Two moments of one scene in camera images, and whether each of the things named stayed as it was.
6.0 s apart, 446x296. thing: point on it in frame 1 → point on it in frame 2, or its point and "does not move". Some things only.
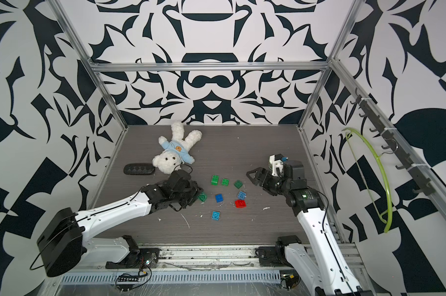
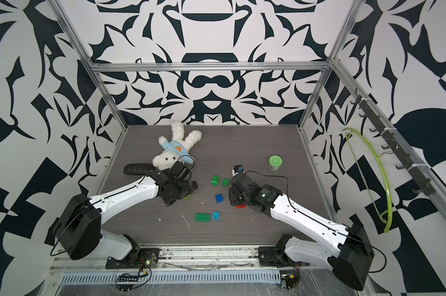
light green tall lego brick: x=214 y=180 does not move
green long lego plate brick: x=202 y=197 → x=202 y=216
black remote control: x=139 y=169 does not move
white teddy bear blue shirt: x=175 y=150 does not move
